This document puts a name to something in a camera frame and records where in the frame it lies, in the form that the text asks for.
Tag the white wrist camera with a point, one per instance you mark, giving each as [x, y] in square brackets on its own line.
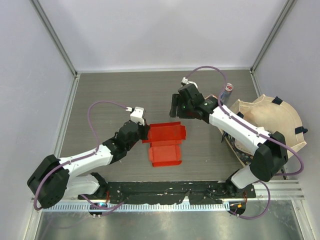
[185, 81]
[137, 115]

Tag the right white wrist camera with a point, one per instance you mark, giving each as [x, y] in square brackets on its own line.
[185, 81]

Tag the orange blue snack pack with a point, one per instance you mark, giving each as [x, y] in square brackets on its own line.
[211, 96]

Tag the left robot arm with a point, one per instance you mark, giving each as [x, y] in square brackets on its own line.
[56, 178]

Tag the white slotted cable duct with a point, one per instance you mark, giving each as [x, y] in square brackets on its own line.
[185, 206]

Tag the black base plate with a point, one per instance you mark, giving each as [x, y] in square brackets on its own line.
[169, 192]

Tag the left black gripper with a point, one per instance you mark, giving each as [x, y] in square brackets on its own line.
[145, 128]

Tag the red paper box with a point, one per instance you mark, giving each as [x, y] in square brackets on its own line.
[165, 141]

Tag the beige tote bag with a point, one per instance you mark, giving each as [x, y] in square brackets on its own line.
[272, 115]

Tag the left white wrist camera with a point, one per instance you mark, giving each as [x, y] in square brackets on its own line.
[137, 115]

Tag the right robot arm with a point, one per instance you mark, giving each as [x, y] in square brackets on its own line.
[268, 150]

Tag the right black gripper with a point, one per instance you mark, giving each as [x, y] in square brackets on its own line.
[177, 101]

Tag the silver drink can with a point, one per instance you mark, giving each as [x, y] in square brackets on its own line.
[226, 93]

